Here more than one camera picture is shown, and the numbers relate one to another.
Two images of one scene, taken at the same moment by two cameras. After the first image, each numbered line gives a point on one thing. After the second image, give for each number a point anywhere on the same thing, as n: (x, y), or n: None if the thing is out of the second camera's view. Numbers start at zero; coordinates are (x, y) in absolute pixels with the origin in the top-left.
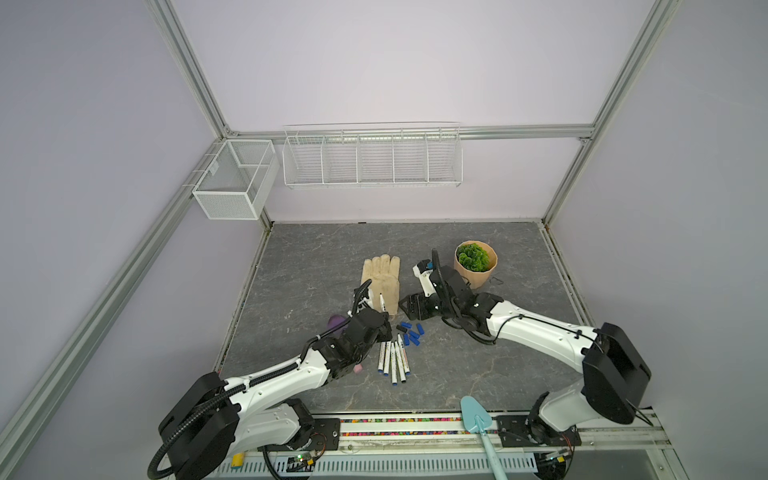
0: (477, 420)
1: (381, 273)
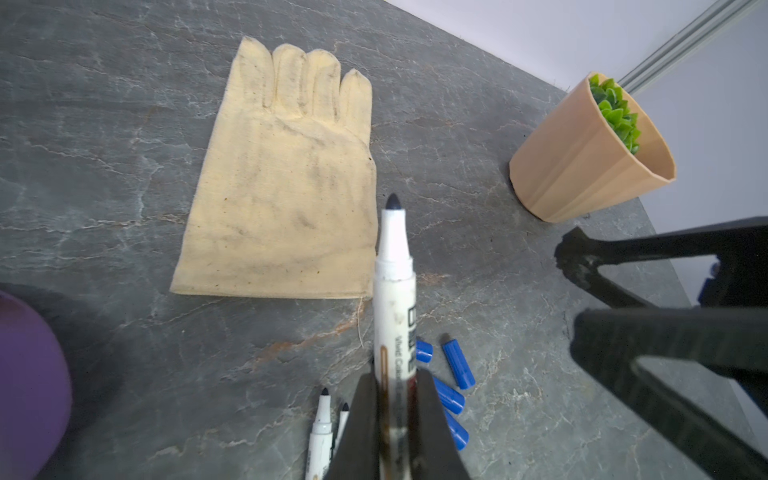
0: None
1: (284, 204)
